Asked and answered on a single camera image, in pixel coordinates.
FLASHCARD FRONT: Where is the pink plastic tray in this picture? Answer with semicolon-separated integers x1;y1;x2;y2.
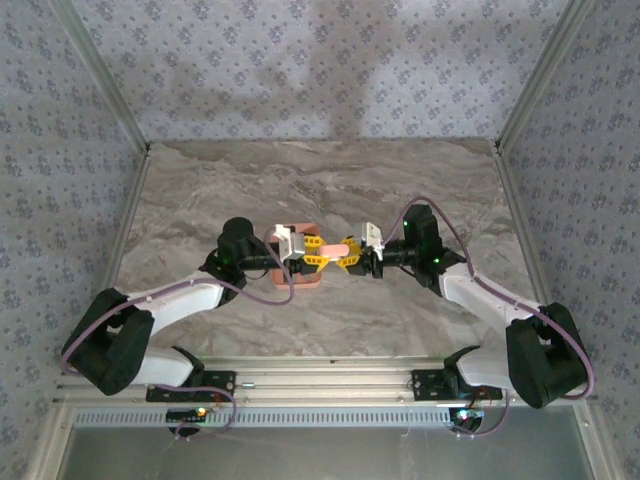
266;223;322;293

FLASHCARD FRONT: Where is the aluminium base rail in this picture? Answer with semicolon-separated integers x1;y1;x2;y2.
52;355;599;405

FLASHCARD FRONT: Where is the small circuit board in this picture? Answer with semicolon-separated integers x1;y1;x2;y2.
166;407;209;424
448;407;487;432

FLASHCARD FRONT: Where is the slotted grey cable duct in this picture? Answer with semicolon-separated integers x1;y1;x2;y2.
72;407;454;429

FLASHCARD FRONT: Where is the aluminium frame post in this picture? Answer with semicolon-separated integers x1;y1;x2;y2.
52;0;151;151
494;0;596;151

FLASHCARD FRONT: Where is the aluminium table side rail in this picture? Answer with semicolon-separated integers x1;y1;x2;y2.
492;142;551;306
97;142;154;306

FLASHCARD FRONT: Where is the grey metal sheet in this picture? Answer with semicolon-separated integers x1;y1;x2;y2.
64;427;596;480

